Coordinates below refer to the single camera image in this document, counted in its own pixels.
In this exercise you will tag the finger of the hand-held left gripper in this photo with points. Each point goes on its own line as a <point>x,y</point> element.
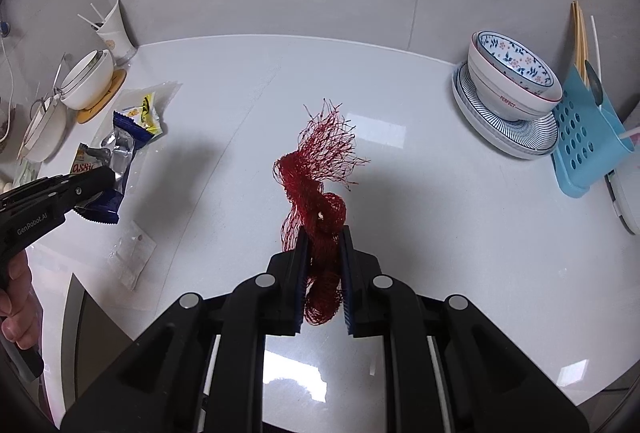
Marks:
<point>92,185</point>
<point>35,188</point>

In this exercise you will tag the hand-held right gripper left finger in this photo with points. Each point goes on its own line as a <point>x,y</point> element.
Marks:
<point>301,283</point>

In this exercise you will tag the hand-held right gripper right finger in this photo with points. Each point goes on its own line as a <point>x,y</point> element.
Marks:
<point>347,283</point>

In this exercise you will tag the blue snack wrapper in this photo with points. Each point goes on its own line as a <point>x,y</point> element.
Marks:
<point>122,153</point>

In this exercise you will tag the red mesh net bag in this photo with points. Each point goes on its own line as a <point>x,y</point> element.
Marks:
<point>310,193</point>

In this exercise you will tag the person's left hand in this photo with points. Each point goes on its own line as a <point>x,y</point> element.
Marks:
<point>17,308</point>

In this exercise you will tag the glass food container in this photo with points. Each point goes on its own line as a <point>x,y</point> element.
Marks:
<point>27,170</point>

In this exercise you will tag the clear plastic bag of nuts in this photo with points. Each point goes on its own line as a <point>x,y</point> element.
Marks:
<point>5,123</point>

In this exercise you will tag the clear plastic blister packaging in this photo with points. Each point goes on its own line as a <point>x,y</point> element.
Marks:
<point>132,253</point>

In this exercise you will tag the round wooden coaster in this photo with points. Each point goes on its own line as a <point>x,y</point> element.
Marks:
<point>105,105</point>

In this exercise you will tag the yellow snack wrapper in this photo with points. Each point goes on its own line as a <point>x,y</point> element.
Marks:
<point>145,113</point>

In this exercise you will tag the large white bowl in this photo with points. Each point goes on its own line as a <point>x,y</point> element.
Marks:
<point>90,85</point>

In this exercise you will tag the metal tongs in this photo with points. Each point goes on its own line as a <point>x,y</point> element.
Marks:
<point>57,73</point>

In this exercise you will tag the white bowl dark rim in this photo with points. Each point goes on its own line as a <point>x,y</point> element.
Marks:
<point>82,65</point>

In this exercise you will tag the white slanted cup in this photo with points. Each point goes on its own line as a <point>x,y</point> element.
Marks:
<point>116,40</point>

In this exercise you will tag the thin white straw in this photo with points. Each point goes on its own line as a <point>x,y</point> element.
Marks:
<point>86,20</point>
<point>97,12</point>

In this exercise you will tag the blue striped plate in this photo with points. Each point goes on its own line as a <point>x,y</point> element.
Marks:
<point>500,139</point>

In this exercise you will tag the white bowl red line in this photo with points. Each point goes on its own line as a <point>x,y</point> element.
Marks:
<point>505,102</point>

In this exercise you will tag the blue plastic cutlery holder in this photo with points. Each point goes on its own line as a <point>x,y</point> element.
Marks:
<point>587,138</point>

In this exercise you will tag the floral patterned bowl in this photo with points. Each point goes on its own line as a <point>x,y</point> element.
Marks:
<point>517,58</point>

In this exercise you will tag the white floral rice cooker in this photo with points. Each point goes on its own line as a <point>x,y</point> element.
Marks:
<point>625,203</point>

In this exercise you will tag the metal spoon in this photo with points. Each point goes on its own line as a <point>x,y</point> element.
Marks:
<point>593,80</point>

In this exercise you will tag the white drinking straw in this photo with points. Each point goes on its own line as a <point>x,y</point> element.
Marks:
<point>630,132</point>

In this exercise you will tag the bundle of wooden chopsticks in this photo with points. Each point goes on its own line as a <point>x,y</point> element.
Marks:
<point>580,38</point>

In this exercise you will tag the thin white stick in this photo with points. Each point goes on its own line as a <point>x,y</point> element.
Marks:
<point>595,43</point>

